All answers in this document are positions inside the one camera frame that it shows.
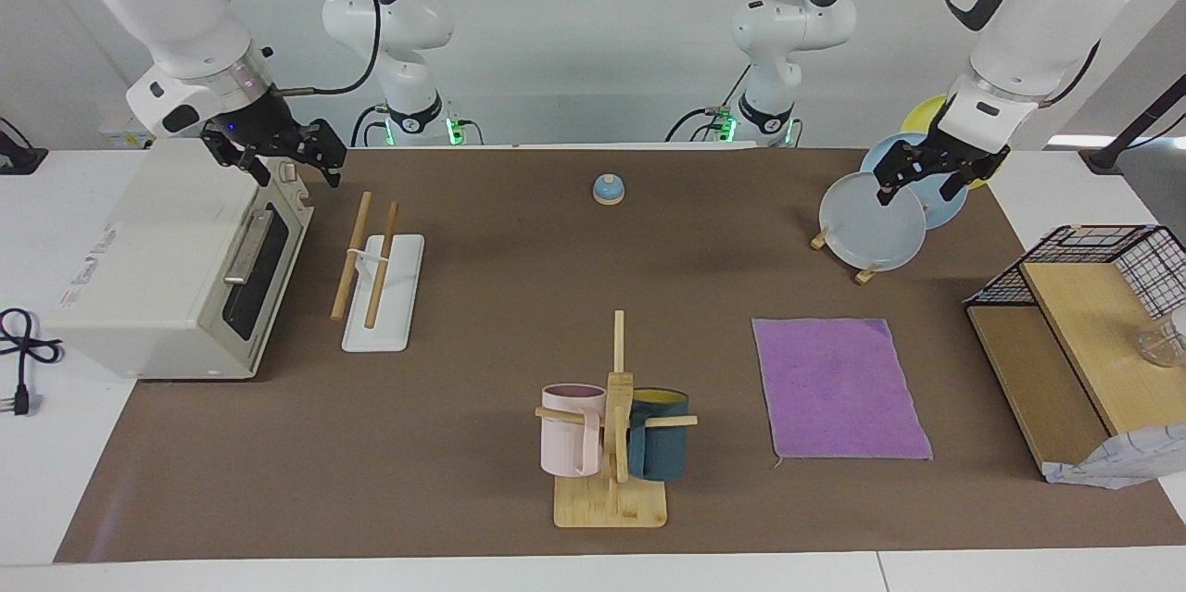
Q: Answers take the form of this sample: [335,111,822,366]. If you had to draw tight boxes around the purple and grey towel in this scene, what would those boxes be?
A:
[751,318,934,469]

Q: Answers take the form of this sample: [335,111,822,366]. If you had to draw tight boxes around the wooden plate rack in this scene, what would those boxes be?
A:
[811,227,881,286]

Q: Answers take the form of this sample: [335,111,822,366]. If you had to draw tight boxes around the white and wooden towel rack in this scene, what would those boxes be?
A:
[330,191,425,353]

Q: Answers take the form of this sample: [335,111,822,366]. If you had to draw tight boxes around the light blue plate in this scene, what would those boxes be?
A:
[860,132,970,229]

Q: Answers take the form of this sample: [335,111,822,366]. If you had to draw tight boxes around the yellow plate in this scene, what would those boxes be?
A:
[902,94,1011,190]

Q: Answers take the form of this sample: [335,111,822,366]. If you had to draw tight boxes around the grey plate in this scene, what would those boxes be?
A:
[819,171,927,272]

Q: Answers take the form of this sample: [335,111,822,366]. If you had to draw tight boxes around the white toaster oven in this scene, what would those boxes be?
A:
[44,140,316,382]

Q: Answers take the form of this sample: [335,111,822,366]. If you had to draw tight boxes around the black stand pole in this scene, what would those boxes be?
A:
[1079,73,1186,174]

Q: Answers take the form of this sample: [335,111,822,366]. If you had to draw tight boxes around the wooden step shelf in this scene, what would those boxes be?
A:
[966,260,1186,472]

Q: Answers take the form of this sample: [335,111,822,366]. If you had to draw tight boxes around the clear glass cup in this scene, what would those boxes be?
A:
[1137,312,1186,368]

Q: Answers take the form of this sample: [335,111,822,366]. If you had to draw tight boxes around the brown table mat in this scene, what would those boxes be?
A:
[54,147,1186,563]

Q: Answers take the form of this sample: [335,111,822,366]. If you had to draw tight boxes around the white crumpled cloth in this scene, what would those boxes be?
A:
[1042,422,1186,491]

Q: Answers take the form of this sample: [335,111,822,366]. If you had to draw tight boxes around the dark teal mug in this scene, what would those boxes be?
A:
[627,387,690,483]

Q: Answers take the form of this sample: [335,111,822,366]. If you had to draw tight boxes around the pink mug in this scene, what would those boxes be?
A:
[541,384,608,478]

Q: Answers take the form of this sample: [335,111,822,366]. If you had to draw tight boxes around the wooden mug tree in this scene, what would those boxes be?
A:
[535,310,699,529]

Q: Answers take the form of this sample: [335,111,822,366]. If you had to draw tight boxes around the black right base cable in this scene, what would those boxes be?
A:
[350,104,390,148]

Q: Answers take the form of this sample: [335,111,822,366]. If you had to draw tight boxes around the black base cable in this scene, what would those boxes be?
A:
[350,104,390,148]
[664,62,753,144]

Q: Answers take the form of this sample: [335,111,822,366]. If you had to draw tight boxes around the black wire basket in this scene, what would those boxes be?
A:
[964,224,1186,320]

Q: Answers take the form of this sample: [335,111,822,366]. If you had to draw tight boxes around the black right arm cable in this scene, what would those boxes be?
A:
[274,0,383,98]

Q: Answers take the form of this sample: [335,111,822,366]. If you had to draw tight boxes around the black left base cable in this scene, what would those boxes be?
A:
[664,62,753,144]

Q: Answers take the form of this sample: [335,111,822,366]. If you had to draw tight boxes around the black clamp mount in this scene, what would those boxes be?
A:
[0,118,49,176]

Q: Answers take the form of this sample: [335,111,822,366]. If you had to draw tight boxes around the black power cord with plug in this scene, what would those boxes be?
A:
[0,308,64,417]

